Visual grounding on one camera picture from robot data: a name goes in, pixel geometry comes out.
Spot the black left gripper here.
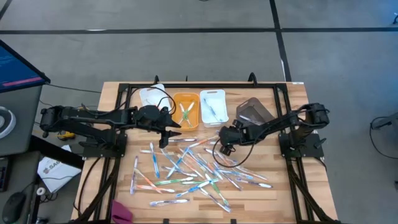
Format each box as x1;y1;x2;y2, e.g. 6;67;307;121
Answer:
136;105;182;138

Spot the green toothbrush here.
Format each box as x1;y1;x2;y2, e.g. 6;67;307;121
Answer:
181;178;220;185
204;173;231;207
154;176;195;186
177;101;196;126
179;103;193;128

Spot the blue toothbrush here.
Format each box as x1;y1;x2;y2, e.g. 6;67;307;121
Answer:
165;146;190;179
149;142;160;179
159;147;182;172
203;98;223;123
175;179;213;198
217;168;254;180
185;148;216;175

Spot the grey translucent plastic bin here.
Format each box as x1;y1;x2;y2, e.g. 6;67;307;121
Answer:
235;96;277;125

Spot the white plastic bin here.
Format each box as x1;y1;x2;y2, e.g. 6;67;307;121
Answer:
139;83;173;111
199;89;230;128

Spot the orange plastic bin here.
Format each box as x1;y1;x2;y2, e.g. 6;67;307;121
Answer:
171;92;201;131

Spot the maroon cloth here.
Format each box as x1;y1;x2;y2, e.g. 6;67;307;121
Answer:
111;200;134;224

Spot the black desk beam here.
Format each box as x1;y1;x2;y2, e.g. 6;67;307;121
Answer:
27;135;85;170

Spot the white printed booklet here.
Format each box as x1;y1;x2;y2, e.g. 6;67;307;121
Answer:
37;144;82;194

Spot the grey desk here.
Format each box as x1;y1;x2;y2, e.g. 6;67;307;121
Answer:
0;85;43;156

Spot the grey equipment base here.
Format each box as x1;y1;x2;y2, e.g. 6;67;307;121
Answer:
373;112;398;130

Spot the white round device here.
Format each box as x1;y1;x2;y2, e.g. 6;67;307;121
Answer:
0;106;17;140

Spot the computer monitor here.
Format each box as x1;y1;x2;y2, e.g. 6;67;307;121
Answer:
0;39;52;93

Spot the black keyboard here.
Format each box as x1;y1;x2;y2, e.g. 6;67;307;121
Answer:
0;157;12;192

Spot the black computer mouse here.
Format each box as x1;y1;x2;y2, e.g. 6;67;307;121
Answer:
1;192;25;224

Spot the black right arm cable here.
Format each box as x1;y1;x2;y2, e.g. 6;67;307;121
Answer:
212;136;268;169

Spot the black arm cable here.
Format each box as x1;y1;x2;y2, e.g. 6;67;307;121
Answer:
123;85;170;110
212;136;268;169

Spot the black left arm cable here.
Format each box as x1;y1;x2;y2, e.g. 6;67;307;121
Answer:
123;85;170;110

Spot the thick black cable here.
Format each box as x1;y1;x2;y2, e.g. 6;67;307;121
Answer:
73;157;102;217

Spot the black monitor cable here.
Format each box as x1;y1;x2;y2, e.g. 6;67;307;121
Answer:
45;83;103;94

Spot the black floor cable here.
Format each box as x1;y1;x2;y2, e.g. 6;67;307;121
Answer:
369;115;398;160

